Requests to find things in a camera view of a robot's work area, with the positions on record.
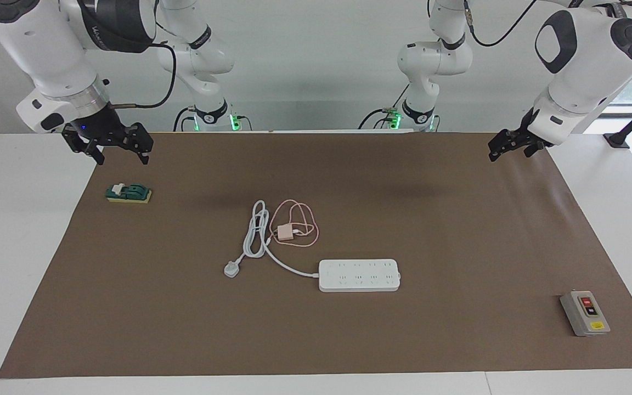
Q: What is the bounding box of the grey push button box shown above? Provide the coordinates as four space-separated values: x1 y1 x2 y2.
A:
560 290 611 337

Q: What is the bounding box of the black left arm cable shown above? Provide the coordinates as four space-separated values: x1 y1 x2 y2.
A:
464 0 539 48

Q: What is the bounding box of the brown table mat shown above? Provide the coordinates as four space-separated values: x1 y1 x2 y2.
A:
0 132 632 379

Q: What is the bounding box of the white power strip with cord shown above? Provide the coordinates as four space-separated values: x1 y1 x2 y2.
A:
223 200 401 292

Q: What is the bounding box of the green knife switch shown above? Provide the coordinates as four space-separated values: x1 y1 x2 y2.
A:
106 183 153 204

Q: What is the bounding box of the black right base cable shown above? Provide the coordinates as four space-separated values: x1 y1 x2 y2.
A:
173 107 199 132

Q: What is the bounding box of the black base cable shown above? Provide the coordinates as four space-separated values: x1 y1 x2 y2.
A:
358 82 410 130
173 107 199 132

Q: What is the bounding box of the black left base cable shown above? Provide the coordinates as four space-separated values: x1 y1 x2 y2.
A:
358 82 410 130

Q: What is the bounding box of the pink charging cable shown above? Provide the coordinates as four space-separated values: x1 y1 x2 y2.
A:
265 200 320 249

